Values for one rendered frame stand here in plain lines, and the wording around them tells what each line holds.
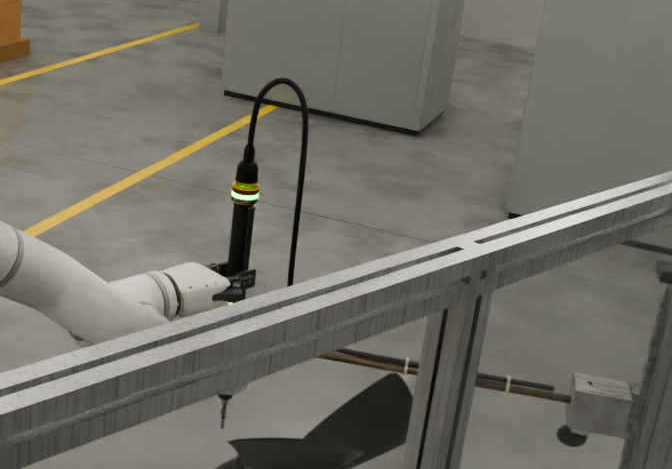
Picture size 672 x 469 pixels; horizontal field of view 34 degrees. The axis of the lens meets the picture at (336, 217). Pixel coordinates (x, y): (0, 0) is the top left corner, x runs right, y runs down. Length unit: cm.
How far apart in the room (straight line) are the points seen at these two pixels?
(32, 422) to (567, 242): 60
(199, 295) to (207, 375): 100
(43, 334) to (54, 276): 372
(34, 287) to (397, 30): 763
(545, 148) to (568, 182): 27
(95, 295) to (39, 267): 10
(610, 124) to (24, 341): 392
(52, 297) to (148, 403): 84
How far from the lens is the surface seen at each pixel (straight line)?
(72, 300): 155
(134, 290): 168
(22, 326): 532
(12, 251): 147
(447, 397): 99
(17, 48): 1036
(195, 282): 175
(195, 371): 74
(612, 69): 718
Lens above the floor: 238
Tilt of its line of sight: 20 degrees down
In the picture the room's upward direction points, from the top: 8 degrees clockwise
